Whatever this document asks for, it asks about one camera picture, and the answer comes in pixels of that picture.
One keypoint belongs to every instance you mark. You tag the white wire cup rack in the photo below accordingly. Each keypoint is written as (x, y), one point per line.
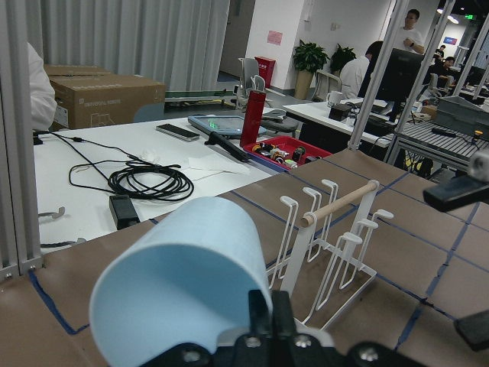
(345, 274)

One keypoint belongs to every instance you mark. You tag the red parts tray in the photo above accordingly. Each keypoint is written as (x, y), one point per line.
(284, 153)

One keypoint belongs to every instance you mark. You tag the cardboard box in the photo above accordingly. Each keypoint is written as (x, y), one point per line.
(90, 96)

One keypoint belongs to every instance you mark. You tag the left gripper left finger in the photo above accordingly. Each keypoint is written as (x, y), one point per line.
(260, 318)

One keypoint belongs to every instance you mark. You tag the red thermos bottle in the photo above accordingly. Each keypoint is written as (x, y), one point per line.
(254, 110)

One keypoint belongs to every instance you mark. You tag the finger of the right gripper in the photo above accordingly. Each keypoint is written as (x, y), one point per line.
(473, 329)
(456, 193)

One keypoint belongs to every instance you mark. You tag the light blue plastic cup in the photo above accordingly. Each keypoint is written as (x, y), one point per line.
(187, 280)

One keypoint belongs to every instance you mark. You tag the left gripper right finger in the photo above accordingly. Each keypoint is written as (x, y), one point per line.
(284, 325)

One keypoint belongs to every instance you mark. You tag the robot teach pendant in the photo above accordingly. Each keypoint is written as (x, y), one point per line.
(229, 126)

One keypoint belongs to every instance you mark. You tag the black power adapter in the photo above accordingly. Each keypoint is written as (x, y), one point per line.
(123, 211)

